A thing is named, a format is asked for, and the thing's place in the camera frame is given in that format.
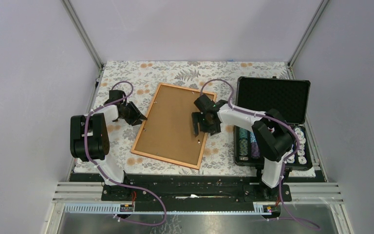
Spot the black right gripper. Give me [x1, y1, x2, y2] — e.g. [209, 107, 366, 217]
[192, 112, 222, 137]

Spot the orange wooden picture frame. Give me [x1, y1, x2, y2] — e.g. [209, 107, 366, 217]
[131, 82, 218, 171]

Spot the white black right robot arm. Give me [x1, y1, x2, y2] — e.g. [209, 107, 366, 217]
[191, 94, 300, 201]

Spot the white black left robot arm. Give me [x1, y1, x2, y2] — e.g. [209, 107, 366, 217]
[70, 90, 147, 200]

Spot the floral patterned table mat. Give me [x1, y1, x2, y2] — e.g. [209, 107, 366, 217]
[94, 61, 288, 176]

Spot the black poker chip case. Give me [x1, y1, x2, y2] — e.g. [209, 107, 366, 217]
[234, 77, 312, 171]

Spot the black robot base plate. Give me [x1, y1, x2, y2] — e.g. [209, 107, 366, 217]
[101, 175, 292, 212]

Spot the aluminium rail frame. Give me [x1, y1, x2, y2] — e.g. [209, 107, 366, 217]
[52, 182, 343, 215]

